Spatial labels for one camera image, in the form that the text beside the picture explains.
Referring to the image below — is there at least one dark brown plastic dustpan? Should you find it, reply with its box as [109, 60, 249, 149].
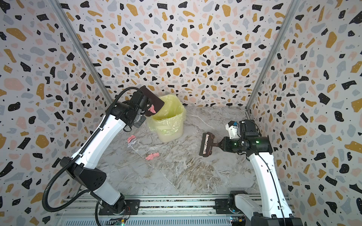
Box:
[140, 86, 165, 117]

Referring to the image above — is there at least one brown cartoon face hand broom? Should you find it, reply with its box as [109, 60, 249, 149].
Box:
[199, 132, 220, 157]

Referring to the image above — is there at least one cream bin with green bag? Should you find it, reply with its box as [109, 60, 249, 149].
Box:
[147, 94, 186, 143]

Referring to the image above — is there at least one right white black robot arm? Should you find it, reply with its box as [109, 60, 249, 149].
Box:
[219, 120, 303, 226]

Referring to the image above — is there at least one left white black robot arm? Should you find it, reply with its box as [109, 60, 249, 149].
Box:
[60, 87, 150, 214]

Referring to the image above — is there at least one pink paper scrap upper left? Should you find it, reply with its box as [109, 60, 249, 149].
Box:
[148, 105, 156, 114]

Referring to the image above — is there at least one pink paper scrap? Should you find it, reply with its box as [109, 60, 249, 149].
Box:
[145, 153, 160, 161]
[148, 105, 156, 114]

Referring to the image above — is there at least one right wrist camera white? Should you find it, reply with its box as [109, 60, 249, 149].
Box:
[225, 121, 240, 139]

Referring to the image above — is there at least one black corrugated cable conduit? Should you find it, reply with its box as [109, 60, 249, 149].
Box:
[41, 87, 140, 213]

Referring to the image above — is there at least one left aluminium corner post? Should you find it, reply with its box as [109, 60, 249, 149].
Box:
[49, 1, 113, 105]

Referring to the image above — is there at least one aluminium corner post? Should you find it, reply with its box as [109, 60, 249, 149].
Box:
[49, 1, 113, 105]
[246, 0, 300, 113]

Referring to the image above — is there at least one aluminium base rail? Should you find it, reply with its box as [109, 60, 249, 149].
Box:
[54, 191, 263, 226]

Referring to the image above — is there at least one right aluminium corner post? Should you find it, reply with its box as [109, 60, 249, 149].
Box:
[246, 0, 300, 113]

